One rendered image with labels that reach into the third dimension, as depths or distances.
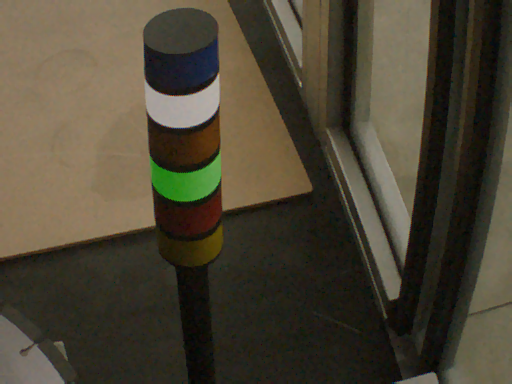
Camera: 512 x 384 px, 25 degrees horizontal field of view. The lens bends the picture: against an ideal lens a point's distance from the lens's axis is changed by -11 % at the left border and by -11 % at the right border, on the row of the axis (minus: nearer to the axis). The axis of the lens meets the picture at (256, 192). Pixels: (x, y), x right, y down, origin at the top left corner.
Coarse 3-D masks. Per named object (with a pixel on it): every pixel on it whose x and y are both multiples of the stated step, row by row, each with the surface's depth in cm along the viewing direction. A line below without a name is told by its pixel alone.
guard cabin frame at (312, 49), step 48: (288, 0) 130; (336, 0) 105; (432, 0) 78; (480, 0) 68; (288, 48) 127; (336, 48) 109; (432, 48) 81; (480, 48) 70; (336, 96) 114; (432, 96) 83; (480, 96) 73; (336, 144) 115; (432, 144) 87; (480, 144) 77; (432, 192) 90; (384, 240) 107; (384, 288) 104; (432, 336) 93
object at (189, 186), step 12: (216, 156) 76; (156, 168) 76; (168, 168) 76; (192, 168) 76; (204, 168) 76; (216, 168) 77; (156, 180) 78; (168, 180) 77; (180, 180) 76; (192, 180) 76; (204, 180) 77; (216, 180) 78; (156, 192) 78; (168, 192) 77; (180, 192) 77; (192, 192) 77; (204, 192) 78
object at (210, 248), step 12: (156, 228) 82; (216, 228) 81; (168, 240) 81; (180, 240) 80; (192, 240) 80; (204, 240) 81; (216, 240) 82; (168, 252) 82; (180, 252) 81; (192, 252) 81; (204, 252) 82; (216, 252) 83; (180, 264) 82; (192, 264) 82; (204, 264) 83
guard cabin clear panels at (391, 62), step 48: (384, 0) 94; (384, 48) 98; (384, 96) 101; (384, 144) 104; (384, 192) 107; (480, 192) 80; (432, 240) 94; (480, 240) 81; (432, 288) 96; (480, 288) 83; (480, 336) 83
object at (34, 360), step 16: (0, 320) 81; (0, 336) 80; (16, 336) 80; (0, 352) 79; (16, 352) 79; (32, 352) 79; (0, 368) 78; (16, 368) 78; (32, 368) 78; (48, 368) 78
